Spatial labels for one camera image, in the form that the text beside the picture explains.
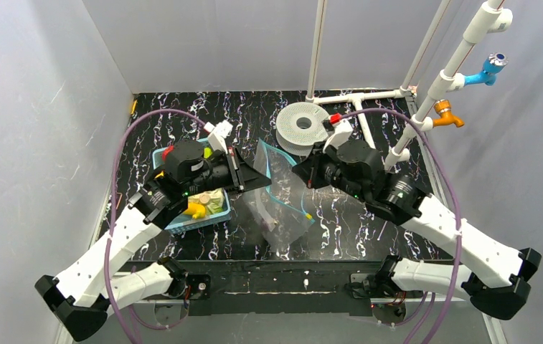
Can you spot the orange plastic tap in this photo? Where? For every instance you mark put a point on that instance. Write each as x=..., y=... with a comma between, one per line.
x=443, y=109

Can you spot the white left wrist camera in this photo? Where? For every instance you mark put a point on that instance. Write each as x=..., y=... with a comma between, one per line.
x=217, y=135

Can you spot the green white toy cabbage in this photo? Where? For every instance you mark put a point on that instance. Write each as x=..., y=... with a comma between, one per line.
x=212, y=201

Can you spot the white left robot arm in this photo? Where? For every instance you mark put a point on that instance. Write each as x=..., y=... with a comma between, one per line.
x=86, y=294

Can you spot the red toy apple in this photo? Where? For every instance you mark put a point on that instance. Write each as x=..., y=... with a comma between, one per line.
x=167, y=151

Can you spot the white perforated filament spool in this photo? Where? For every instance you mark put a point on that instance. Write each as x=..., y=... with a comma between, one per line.
x=299, y=125

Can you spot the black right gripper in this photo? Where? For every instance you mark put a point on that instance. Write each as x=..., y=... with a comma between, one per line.
x=313, y=172

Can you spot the white PVC pipe frame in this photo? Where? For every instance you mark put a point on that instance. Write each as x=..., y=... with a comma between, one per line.
x=491, y=17

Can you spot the yellow toy banana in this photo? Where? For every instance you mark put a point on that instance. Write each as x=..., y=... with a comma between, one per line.
x=195, y=211

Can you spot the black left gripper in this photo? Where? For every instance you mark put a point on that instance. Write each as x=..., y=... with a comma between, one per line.
x=235, y=170

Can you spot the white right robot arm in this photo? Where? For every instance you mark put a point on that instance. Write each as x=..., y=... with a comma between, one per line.
x=493, y=277

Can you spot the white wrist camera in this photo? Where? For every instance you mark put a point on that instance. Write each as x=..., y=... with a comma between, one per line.
x=217, y=135
x=339, y=130

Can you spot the light blue plastic basket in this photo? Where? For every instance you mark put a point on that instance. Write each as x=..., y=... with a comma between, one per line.
x=185, y=222

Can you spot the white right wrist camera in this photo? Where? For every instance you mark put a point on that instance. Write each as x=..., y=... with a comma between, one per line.
x=339, y=130

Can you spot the green toy pear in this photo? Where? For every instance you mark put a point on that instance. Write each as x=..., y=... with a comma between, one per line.
x=207, y=152

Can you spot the clear zip top bag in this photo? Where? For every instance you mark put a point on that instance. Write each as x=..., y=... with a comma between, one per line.
x=284, y=199

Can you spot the blue plastic tap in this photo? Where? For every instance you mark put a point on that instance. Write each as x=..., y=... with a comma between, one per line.
x=494, y=63

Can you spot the purple toy eggplant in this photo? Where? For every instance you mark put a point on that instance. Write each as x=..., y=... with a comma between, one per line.
x=269, y=222

